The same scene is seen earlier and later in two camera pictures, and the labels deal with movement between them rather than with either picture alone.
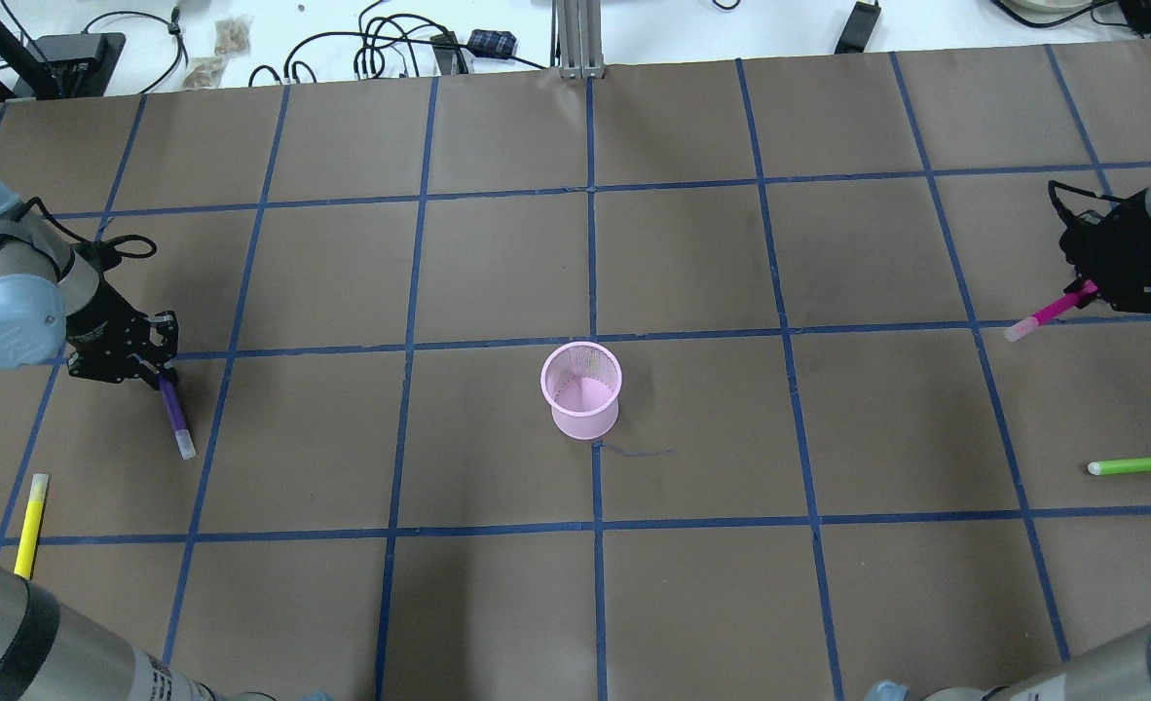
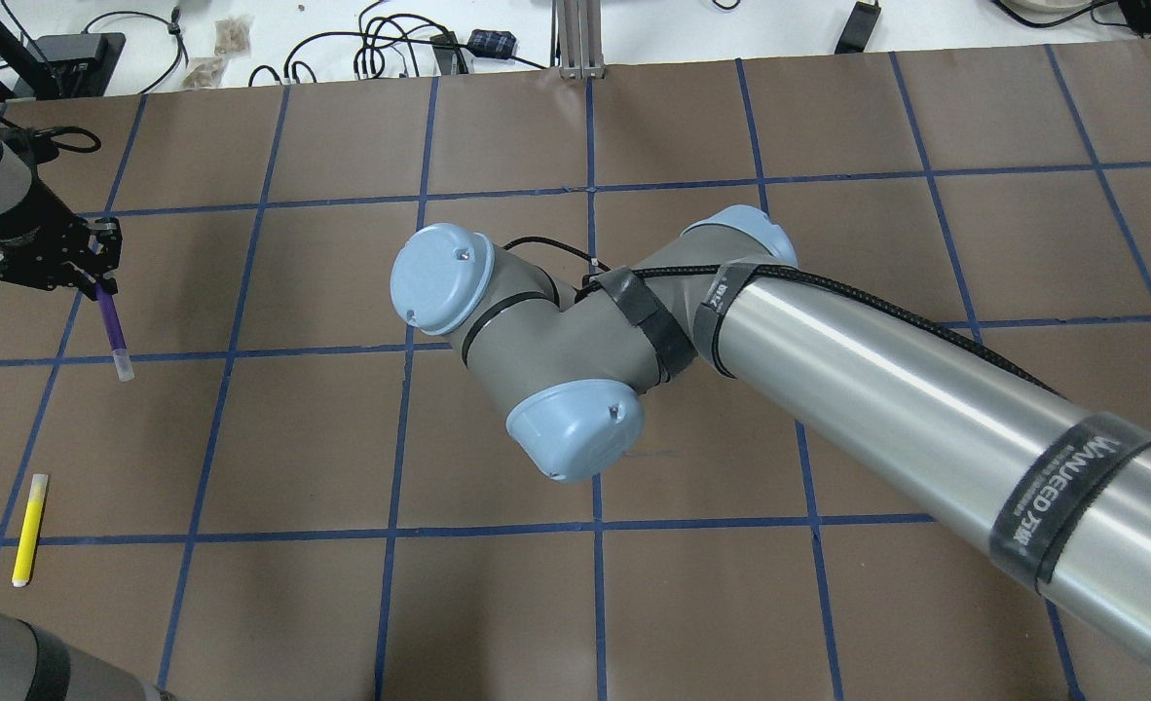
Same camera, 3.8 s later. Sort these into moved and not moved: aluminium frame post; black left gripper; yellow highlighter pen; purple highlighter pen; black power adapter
Moved: purple highlighter pen; black left gripper
Not moved: black power adapter; aluminium frame post; yellow highlighter pen
